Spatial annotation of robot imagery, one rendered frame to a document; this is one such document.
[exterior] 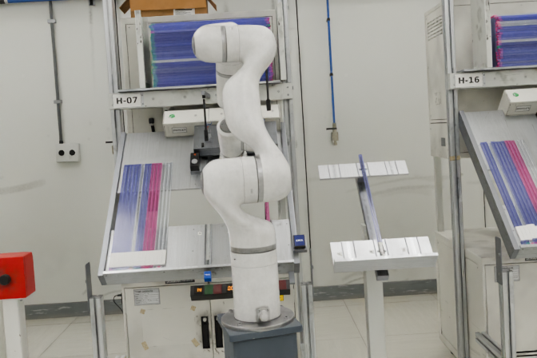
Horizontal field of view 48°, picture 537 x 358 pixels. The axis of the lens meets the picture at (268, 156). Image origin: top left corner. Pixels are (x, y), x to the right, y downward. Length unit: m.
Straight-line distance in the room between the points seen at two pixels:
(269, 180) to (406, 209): 2.75
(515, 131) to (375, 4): 1.78
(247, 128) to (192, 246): 0.77
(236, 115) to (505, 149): 1.35
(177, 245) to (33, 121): 2.28
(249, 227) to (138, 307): 1.11
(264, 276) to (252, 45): 0.61
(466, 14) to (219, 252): 1.55
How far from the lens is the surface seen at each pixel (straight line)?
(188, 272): 2.13
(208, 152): 2.43
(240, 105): 1.55
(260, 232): 1.50
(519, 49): 2.76
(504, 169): 2.51
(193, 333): 2.52
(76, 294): 4.35
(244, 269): 1.52
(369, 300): 2.29
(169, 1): 2.94
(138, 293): 2.50
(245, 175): 1.47
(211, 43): 1.62
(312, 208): 4.07
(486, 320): 2.66
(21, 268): 2.40
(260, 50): 1.62
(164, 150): 2.52
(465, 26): 2.89
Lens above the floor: 1.19
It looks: 3 degrees down
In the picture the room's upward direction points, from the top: 3 degrees counter-clockwise
